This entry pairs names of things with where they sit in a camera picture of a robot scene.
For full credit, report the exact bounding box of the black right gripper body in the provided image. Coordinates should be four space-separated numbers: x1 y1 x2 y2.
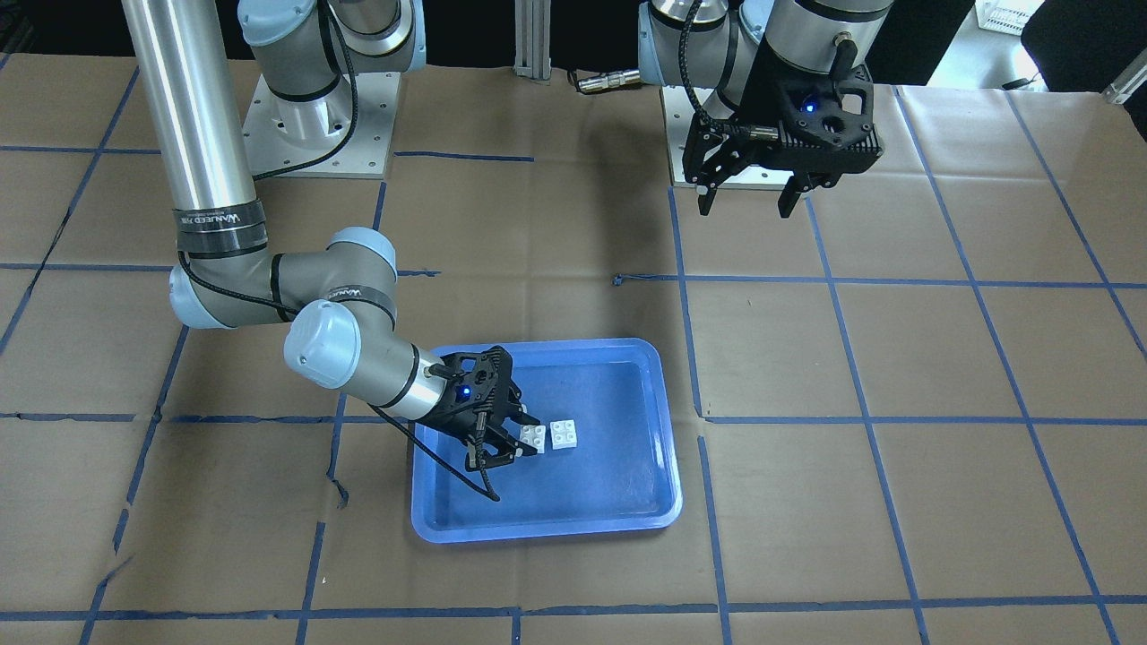
421 345 522 448

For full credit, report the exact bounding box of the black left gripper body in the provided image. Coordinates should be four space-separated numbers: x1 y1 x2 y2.
682 54 884 180

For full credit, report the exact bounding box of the white block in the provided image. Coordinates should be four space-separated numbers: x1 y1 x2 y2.
549 419 578 450
518 425 548 453

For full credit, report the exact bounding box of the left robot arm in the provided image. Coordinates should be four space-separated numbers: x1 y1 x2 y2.
638 1 894 218

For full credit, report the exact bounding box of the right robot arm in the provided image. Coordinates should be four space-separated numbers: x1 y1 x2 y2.
123 1 539 472

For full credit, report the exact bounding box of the blue plastic tray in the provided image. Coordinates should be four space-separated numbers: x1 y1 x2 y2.
409 339 684 544

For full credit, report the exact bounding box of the brown paper table cover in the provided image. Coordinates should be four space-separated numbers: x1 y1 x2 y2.
3 55 1146 644

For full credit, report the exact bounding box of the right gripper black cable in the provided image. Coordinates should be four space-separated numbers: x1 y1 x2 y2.
367 403 504 503

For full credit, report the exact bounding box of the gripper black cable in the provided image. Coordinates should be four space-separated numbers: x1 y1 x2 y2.
677 0 746 135
367 403 504 503

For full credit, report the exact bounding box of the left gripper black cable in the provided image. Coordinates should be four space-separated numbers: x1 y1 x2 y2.
677 0 746 135

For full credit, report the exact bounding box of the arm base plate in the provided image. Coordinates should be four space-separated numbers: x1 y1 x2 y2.
242 73 401 180
660 85 807 191

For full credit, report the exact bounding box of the aluminium frame post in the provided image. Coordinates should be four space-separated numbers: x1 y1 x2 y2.
513 0 552 85

